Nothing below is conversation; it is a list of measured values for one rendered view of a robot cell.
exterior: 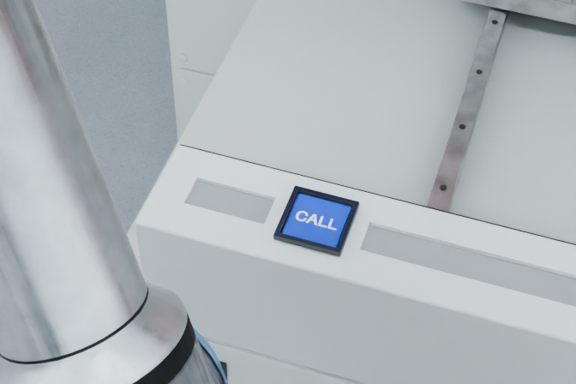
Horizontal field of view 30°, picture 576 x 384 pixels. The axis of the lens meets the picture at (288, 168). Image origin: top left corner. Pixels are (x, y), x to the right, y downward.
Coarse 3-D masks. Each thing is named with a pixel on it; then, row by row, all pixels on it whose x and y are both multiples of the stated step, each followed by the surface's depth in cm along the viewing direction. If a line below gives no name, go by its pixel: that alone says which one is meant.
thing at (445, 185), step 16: (496, 16) 122; (496, 32) 120; (480, 48) 118; (496, 48) 120; (480, 64) 117; (480, 80) 115; (464, 96) 113; (480, 96) 113; (464, 112) 112; (464, 128) 110; (448, 144) 108; (464, 144) 108; (448, 160) 107; (464, 160) 110; (448, 176) 106; (432, 192) 104; (448, 192) 104; (448, 208) 104
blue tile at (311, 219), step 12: (300, 204) 88; (312, 204) 88; (324, 204) 88; (336, 204) 88; (300, 216) 87; (312, 216) 87; (324, 216) 87; (336, 216) 87; (348, 216) 87; (288, 228) 86; (300, 228) 86; (312, 228) 86; (324, 228) 86; (336, 228) 86; (312, 240) 85; (324, 240) 85; (336, 240) 85
